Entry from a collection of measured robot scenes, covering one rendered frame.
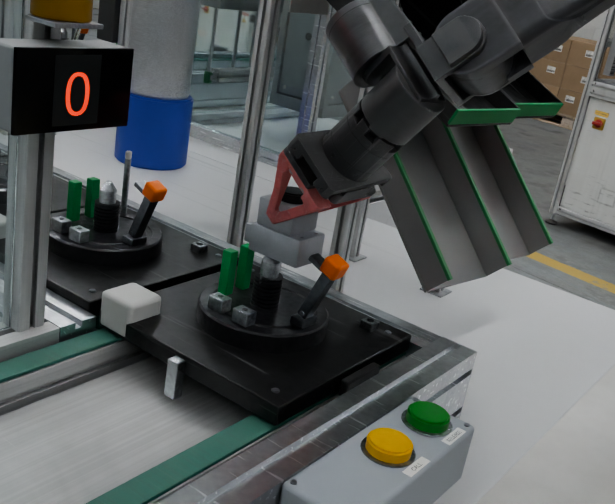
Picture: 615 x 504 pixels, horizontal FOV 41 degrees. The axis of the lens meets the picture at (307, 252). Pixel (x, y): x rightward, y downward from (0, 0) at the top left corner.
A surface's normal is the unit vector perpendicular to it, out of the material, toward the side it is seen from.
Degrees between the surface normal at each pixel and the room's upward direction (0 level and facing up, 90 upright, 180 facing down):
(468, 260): 45
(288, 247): 90
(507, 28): 70
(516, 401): 0
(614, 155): 90
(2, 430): 0
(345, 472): 0
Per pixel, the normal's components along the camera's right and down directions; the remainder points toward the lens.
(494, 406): 0.16, -0.93
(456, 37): -0.41, -0.11
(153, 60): 0.00, 0.35
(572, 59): -0.74, 0.11
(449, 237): 0.59, -0.40
